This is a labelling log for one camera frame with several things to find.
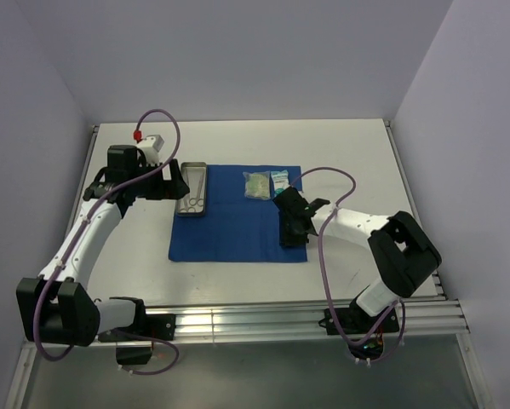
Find aluminium front rail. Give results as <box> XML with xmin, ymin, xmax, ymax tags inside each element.
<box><xmin>146</xmin><ymin>298</ymin><xmax>469</xmax><ymax>343</ymax></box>

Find metal instrument tray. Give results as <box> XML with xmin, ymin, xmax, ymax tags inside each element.
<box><xmin>175</xmin><ymin>162</ymin><xmax>209</xmax><ymax>217</ymax></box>

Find green printed glove packet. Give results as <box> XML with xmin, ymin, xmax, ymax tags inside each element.
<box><xmin>243</xmin><ymin>171</ymin><xmax>271</xmax><ymax>200</ymax></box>

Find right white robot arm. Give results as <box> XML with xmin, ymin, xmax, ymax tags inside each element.
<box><xmin>273</xmin><ymin>187</ymin><xmax>442</xmax><ymax>334</ymax></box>

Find blue surgical cloth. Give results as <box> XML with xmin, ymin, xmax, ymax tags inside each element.
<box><xmin>169</xmin><ymin>164</ymin><xmax>307</xmax><ymax>263</ymax></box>

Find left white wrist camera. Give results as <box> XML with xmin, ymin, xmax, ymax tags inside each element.
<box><xmin>133</xmin><ymin>130</ymin><xmax>164</xmax><ymax>165</ymax></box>

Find white teal gauze packet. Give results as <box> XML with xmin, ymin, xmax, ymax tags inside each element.
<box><xmin>270</xmin><ymin>170</ymin><xmax>289</xmax><ymax>197</ymax></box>

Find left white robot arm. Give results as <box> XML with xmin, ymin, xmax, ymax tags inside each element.
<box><xmin>16</xmin><ymin>145</ymin><xmax>190</xmax><ymax>347</ymax></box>

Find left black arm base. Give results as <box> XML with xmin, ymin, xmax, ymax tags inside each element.
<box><xmin>97</xmin><ymin>314</ymin><xmax>180</xmax><ymax>371</ymax></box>

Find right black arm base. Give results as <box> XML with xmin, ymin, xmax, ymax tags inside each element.
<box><xmin>335</xmin><ymin>305</ymin><xmax>400</xmax><ymax>359</ymax></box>

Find metal scissors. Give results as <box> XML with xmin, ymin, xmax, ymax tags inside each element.
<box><xmin>187</xmin><ymin>168</ymin><xmax>205</xmax><ymax>213</ymax></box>

